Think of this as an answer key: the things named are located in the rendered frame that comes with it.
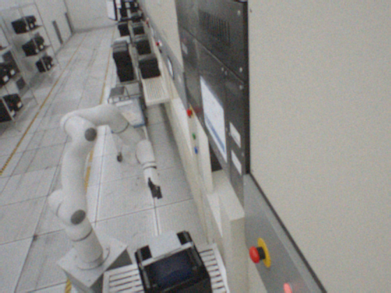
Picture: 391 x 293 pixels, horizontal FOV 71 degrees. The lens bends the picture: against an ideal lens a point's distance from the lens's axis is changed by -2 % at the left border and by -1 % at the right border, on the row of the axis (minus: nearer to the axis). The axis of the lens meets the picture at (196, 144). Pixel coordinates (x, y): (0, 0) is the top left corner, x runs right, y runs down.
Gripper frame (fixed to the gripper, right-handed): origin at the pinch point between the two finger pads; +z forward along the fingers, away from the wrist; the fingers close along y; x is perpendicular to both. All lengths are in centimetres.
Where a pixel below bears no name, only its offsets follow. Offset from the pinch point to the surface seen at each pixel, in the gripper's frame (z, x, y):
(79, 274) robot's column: 27, -48, 9
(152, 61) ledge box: -202, -16, -149
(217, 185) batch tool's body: 1.3, 29.8, -25.8
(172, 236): 25.1, 12.3, 28.2
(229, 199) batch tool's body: 22, 43, 56
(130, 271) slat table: 33.1, -22.9, 3.6
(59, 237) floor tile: -14, -139, -91
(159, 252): 29.8, 7.5, 33.7
